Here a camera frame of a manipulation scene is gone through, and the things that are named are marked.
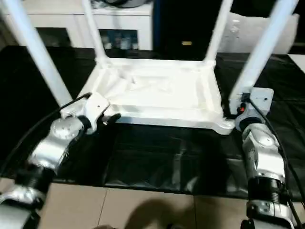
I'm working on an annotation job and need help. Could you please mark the dark bag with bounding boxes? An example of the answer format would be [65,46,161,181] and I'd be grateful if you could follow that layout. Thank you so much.
[104,0,153,6]

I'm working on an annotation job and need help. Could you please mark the white plastic table leg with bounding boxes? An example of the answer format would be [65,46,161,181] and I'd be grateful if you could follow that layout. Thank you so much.
[227,0,300,103]
[3,0,73,117]
[82,0,109,66]
[203,0,234,66]

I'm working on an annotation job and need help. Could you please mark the white flat board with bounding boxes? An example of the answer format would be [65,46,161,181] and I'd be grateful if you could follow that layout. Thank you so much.
[287,53,305,72]

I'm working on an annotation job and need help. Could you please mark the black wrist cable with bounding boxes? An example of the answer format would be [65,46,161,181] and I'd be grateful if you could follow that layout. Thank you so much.
[0,93,93,172]
[247,97,301,229]

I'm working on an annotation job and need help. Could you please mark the black sofa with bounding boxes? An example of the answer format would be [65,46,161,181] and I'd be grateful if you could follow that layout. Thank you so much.
[152,0,305,54]

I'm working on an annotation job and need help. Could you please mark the light grey pillow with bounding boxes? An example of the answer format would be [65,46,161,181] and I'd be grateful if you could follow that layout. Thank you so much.
[221,13,300,54]

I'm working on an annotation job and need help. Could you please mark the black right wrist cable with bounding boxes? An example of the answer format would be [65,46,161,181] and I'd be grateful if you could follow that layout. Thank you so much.
[247,97,301,229]

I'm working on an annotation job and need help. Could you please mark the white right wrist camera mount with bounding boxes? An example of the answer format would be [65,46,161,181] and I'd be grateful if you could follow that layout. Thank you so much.
[234,87,274,131]

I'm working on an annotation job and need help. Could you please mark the black work mat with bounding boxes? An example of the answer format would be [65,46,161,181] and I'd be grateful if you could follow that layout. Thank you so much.
[0,45,305,198]

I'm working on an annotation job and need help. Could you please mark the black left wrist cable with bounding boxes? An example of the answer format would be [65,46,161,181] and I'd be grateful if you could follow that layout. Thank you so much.
[0,93,93,172]

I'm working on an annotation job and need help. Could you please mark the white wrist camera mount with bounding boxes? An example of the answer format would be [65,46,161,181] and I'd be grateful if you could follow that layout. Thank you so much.
[234,87,274,131]
[82,92,111,135]

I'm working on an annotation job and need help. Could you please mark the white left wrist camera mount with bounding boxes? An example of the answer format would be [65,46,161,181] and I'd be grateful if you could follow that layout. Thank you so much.
[82,92,111,135]

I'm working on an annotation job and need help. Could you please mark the white cabinet with glass doors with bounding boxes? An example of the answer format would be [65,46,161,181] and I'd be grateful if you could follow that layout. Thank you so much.
[0,0,153,51]

